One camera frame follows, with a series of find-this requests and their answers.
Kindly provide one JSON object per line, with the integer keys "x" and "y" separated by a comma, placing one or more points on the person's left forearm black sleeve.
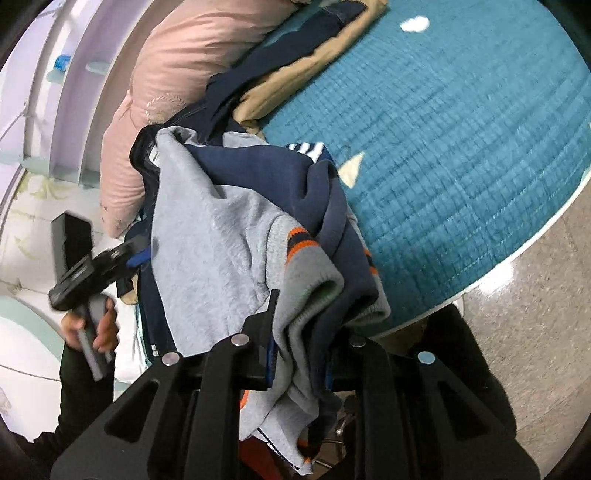
{"x": 82, "y": 400}

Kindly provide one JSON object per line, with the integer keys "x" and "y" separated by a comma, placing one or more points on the dark denim jacket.
{"x": 211, "y": 116}

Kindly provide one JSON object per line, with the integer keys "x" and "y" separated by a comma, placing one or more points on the beige trousers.
{"x": 278, "y": 86}

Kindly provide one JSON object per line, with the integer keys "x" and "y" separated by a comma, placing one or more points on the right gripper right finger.
{"x": 415, "y": 415}

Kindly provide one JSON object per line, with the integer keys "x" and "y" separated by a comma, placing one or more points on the teal quilted bedspread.
{"x": 470, "y": 122}

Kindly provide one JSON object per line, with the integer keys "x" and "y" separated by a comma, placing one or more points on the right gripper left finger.
{"x": 180, "y": 419}

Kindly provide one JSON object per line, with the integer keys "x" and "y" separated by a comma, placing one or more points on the person's left hand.
{"x": 106, "y": 332}

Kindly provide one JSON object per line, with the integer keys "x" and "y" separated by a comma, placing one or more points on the grey navy sweatshirt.
{"x": 244, "y": 226}

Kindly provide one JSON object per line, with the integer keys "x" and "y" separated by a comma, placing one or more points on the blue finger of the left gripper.
{"x": 139, "y": 258}

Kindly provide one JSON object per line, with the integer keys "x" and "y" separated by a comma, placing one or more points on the blue item on shelf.
{"x": 62, "y": 62}

